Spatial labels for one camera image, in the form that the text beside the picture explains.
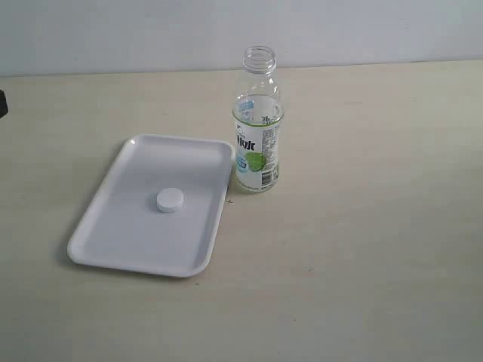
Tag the clear plastic drink bottle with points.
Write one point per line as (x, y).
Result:
(258, 114)

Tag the white bottle cap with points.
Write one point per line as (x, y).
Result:
(170, 200)

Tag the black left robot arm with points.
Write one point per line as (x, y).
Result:
(3, 104)

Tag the white rectangular plastic tray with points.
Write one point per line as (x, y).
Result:
(122, 227)

